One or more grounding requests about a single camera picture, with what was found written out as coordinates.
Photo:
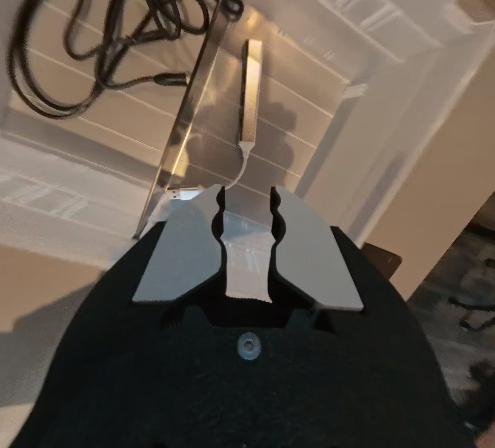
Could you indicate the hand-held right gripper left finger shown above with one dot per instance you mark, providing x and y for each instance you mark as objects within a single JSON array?
[{"x": 182, "y": 254}]

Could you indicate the clear plastic bin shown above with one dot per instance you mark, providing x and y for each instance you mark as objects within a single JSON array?
[{"x": 371, "y": 69}]

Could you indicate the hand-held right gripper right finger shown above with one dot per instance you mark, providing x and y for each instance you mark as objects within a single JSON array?
[{"x": 317, "y": 254}]

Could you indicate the black office chair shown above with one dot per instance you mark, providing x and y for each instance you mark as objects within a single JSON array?
[{"x": 476, "y": 301}]

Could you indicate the black desk mat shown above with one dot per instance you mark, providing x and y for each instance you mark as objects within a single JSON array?
[{"x": 383, "y": 258}]

